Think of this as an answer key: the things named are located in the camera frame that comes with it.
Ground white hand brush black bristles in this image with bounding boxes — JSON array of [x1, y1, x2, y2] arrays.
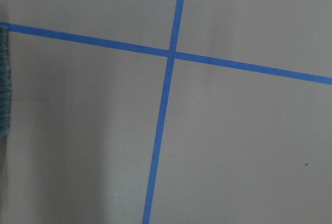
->
[[1, 25, 11, 139]]

